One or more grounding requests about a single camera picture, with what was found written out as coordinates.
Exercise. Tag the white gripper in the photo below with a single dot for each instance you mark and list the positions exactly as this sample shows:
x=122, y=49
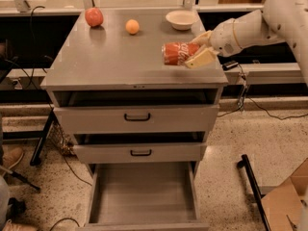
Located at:
x=223, y=38

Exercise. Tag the red coke can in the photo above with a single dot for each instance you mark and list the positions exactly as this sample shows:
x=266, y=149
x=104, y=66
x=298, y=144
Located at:
x=175, y=53

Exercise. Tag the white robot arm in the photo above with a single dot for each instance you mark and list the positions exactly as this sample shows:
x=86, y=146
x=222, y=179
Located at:
x=278, y=21

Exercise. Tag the top grey drawer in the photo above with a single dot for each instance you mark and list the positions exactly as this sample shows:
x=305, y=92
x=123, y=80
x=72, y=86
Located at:
x=116, y=120

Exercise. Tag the grey drawer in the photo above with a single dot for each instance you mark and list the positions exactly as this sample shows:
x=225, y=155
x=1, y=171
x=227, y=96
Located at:
x=116, y=120
x=143, y=197
x=139, y=152

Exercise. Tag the grey drawer cabinet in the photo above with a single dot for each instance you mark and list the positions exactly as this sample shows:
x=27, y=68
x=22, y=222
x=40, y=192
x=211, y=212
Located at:
x=108, y=67

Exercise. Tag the middle grey drawer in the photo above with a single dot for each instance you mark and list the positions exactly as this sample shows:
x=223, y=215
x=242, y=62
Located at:
x=139, y=152

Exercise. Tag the bottom grey drawer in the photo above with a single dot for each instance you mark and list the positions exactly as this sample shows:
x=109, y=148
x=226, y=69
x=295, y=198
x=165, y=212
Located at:
x=143, y=197

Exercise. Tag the small black device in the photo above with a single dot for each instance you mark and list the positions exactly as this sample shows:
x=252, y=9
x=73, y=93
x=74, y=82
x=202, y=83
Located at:
x=229, y=65

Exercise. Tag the white bowl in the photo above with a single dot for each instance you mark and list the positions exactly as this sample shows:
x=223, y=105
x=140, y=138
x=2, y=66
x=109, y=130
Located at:
x=181, y=20

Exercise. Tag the orange fruit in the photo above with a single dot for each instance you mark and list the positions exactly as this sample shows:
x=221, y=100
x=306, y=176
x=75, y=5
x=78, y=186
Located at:
x=132, y=26

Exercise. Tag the red apple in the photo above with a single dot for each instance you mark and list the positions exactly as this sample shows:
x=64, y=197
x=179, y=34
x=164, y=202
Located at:
x=94, y=17

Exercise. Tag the black metal stand leg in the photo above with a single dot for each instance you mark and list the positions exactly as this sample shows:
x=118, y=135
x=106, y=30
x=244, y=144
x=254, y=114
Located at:
x=245, y=163

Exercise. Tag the cardboard box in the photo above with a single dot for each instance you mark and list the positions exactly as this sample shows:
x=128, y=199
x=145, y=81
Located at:
x=286, y=206

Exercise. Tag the black table leg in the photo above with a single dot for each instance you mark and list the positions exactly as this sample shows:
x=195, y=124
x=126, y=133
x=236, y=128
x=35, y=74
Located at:
x=35, y=161

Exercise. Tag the brown shoe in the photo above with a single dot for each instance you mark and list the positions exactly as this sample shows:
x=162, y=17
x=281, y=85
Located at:
x=12, y=158

